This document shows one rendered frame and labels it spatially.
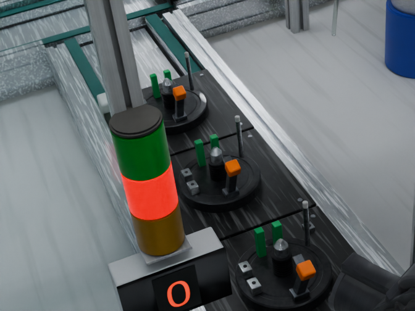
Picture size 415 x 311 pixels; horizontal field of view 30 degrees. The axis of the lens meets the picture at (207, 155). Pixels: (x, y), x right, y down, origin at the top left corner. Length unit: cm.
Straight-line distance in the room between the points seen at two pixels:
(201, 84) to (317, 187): 39
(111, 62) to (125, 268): 23
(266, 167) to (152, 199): 62
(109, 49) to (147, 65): 109
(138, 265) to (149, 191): 11
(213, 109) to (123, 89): 78
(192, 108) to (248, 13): 56
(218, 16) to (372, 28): 38
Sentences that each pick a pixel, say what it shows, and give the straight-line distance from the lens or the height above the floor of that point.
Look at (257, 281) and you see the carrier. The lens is 110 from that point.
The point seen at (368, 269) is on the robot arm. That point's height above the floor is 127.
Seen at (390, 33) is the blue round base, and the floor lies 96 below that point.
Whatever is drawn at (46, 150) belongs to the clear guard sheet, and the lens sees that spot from 75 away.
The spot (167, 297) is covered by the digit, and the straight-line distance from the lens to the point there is 83.
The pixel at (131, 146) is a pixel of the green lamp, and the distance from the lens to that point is 70.
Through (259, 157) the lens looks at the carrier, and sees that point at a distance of 137.
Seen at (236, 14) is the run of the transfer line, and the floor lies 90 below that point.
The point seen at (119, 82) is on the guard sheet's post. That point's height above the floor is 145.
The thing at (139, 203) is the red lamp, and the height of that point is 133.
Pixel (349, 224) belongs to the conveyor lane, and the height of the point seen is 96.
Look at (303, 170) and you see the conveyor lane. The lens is 136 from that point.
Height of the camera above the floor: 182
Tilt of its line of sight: 38 degrees down
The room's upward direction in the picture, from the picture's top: 9 degrees counter-clockwise
